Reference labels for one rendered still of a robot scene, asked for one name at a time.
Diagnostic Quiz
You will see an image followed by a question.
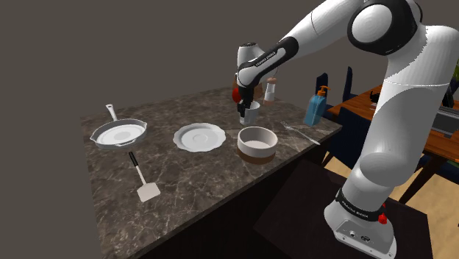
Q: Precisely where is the white cup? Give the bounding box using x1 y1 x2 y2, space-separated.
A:
239 100 260 126

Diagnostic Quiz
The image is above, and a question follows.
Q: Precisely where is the white and brown grinder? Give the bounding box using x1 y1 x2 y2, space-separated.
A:
263 77 278 107

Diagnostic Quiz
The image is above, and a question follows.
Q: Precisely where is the white and brown bowl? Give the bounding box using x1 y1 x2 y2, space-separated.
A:
237 126 279 166

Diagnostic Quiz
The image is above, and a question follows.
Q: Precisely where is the white scalloped plate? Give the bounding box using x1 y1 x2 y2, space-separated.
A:
173 122 227 153

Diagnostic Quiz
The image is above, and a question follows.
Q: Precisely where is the silver fork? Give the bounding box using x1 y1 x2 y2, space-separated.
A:
280 121 321 146

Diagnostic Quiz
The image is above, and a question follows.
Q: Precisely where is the blue soap dispenser bottle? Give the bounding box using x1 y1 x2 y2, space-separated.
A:
303 85 331 127

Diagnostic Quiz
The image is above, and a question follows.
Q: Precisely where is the dark blue chair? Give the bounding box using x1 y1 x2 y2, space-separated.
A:
315 72 330 99
341 65 358 103
321 106 372 170

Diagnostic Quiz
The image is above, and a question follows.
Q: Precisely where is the white frying pan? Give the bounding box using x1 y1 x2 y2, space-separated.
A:
89 104 149 151

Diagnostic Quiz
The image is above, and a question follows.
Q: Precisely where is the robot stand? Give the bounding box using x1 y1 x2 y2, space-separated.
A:
252 159 434 259

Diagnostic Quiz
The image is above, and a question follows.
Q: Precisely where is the wooden dining table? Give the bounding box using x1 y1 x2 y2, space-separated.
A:
327 84 459 205

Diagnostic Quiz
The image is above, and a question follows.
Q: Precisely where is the white spatula with black handle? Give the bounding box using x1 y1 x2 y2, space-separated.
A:
128 151 162 203

